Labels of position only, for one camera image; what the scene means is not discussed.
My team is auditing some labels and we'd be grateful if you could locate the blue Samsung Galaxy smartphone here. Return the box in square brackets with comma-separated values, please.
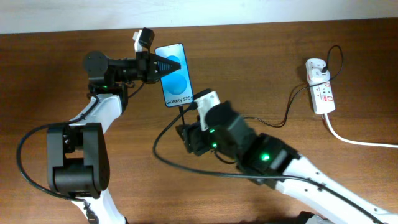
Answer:
[155, 43, 193, 108]

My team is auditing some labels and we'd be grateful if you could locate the black USB charging cable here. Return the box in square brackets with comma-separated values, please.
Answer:
[178, 44, 344, 165]

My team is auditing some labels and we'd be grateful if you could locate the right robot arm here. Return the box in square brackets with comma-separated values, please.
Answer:
[176, 101, 397, 223]

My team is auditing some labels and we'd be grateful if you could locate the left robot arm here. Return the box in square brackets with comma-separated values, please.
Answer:
[47, 51, 181, 223]

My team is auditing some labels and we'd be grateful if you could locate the white USB charger plug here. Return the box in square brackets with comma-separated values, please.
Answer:
[307, 68, 330, 85]

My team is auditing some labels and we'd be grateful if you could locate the white power strip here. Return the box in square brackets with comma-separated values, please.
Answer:
[305, 58, 335, 114]

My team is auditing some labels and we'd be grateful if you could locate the white power strip cord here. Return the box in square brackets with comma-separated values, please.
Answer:
[322, 113, 398, 149]

